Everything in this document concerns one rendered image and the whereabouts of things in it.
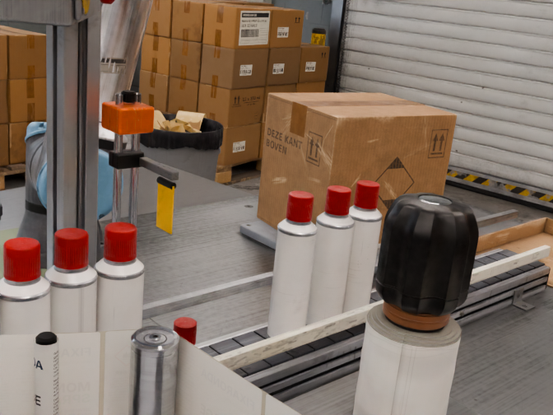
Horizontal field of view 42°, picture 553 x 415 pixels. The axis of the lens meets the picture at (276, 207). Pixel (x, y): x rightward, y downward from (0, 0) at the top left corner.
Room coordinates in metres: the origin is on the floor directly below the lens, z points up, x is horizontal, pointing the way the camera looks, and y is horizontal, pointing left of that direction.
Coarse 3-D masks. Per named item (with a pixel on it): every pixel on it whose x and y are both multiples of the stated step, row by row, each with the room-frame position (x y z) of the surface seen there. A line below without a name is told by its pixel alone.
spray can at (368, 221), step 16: (368, 192) 0.95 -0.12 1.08; (352, 208) 0.96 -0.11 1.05; (368, 208) 0.95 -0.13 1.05; (368, 224) 0.94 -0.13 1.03; (352, 240) 0.94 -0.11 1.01; (368, 240) 0.94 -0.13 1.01; (352, 256) 0.94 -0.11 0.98; (368, 256) 0.94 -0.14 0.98; (352, 272) 0.94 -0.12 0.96; (368, 272) 0.94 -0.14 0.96; (352, 288) 0.94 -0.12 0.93; (368, 288) 0.95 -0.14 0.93; (352, 304) 0.94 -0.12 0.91; (368, 304) 0.95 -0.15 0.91
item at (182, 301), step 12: (492, 216) 1.27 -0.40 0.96; (504, 216) 1.29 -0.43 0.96; (516, 216) 1.32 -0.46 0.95; (264, 276) 0.89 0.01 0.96; (216, 288) 0.83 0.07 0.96; (228, 288) 0.84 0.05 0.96; (240, 288) 0.86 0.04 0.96; (252, 288) 0.87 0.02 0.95; (168, 300) 0.79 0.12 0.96; (180, 300) 0.79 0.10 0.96; (192, 300) 0.80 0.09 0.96; (204, 300) 0.82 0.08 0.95; (144, 312) 0.76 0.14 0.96; (156, 312) 0.77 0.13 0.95; (168, 312) 0.78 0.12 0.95
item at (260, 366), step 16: (496, 256) 1.28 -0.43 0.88; (512, 272) 1.21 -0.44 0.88; (480, 288) 1.12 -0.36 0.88; (240, 336) 0.87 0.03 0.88; (256, 336) 0.87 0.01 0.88; (336, 336) 0.89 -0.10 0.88; (352, 336) 0.90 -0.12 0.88; (208, 352) 0.81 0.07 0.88; (224, 352) 0.82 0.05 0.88; (288, 352) 0.84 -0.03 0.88; (304, 352) 0.84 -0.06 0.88; (240, 368) 0.78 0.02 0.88; (256, 368) 0.79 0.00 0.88
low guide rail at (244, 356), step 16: (512, 256) 1.19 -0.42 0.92; (528, 256) 1.21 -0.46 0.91; (544, 256) 1.26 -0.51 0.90; (480, 272) 1.11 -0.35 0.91; (496, 272) 1.14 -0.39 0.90; (336, 320) 0.87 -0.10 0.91; (352, 320) 0.89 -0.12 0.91; (288, 336) 0.81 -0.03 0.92; (304, 336) 0.83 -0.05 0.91; (320, 336) 0.85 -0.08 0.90; (240, 352) 0.76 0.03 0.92; (256, 352) 0.78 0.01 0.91; (272, 352) 0.79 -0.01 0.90
